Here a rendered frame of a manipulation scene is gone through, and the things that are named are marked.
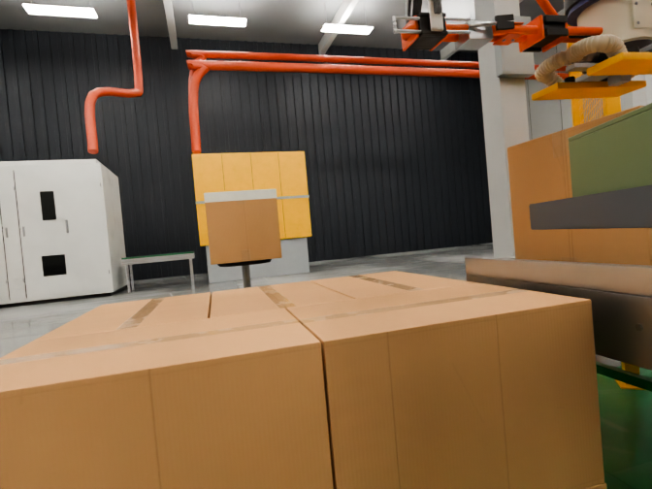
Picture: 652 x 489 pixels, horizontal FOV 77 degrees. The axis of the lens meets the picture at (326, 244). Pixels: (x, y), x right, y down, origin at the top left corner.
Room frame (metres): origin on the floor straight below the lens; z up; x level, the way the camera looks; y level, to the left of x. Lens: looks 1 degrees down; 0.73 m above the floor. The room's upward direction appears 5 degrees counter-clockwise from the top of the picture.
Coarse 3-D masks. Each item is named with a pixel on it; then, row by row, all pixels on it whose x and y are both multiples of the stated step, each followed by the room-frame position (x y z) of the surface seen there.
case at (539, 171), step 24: (600, 120) 0.97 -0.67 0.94; (528, 144) 1.18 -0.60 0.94; (552, 144) 1.10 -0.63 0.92; (528, 168) 1.19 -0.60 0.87; (552, 168) 1.11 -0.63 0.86; (528, 192) 1.20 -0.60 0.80; (552, 192) 1.12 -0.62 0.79; (528, 216) 1.20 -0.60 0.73; (528, 240) 1.21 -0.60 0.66; (552, 240) 1.13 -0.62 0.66; (576, 240) 1.05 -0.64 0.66; (600, 240) 0.99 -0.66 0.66; (624, 240) 0.94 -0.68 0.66; (648, 240) 0.89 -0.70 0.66; (648, 264) 0.89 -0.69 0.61
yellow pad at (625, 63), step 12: (636, 48) 1.04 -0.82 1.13; (612, 60) 1.01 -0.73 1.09; (624, 60) 0.99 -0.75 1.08; (636, 60) 1.00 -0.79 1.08; (648, 60) 1.01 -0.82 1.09; (588, 72) 1.07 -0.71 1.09; (600, 72) 1.06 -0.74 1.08; (612, 72) 1.07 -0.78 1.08; (624, 72) 1.08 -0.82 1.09; (636, 72) 1.10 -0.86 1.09; (648, 72) 1.11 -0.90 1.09
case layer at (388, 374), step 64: (128, 320) 1.12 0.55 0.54; (192, 320) 1.03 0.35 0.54; (256, 320) 0.96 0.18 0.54; (320, 320) 0.90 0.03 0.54; (384, 320) 0.84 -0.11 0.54; (448, 320) 0.79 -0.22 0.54; (512, 320) 0.82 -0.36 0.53; (576, 320) 0.86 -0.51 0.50; (0, 384) 0.63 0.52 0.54; (64, 384) 0.62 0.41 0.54; (128, 384) 0.64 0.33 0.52; (192, 384) 0.66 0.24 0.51; (256, 384) 0.69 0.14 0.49; (320, 384) 0.72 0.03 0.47; (384, 384) 0.75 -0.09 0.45; (448, 384) 0.78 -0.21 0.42; (512, 384) 0.82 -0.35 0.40; (576, 384) 0.86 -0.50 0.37; (0, 448) 0.59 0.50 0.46; (64, 448) 0.61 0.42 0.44; (128, 448) 0.64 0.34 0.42; (192, 448) 0.66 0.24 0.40; (256, 448) 0.69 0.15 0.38; (320, 448) 0.72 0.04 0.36; (384, 448) 0.75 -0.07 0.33; (448, 448) 0.78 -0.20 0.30; (512, 448) 0.82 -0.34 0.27; (576, 448) 0.86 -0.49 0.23
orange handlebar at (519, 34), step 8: (448, 24) 0.99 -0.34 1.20; (456, 24) 1.00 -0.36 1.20; (464, 24) 1.00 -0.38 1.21; (520, 24) 1.05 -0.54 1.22; (496, 32) 1.03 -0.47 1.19; (504, 32) 1.04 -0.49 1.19; (512, 32) 1.04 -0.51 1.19; (520, 32) 1.05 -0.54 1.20; (528, 32) 1.06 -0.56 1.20; (536, 32) 1.06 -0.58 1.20; (576, 32) 1.10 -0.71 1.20; (584, 32) 1.10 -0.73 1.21; (592, 32) 1.11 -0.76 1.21; (600, 32) 1.12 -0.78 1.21; (448, 40) 1.04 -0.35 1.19; (456, 40) 1.05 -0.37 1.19; (496, 40) 1.08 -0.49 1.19; (504, 40) 1.06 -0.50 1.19; (512, 40) 1.07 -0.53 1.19; (520, 40) 1.10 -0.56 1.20; (568, 40) 1.14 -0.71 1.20; (576, 40) 1.15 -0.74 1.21
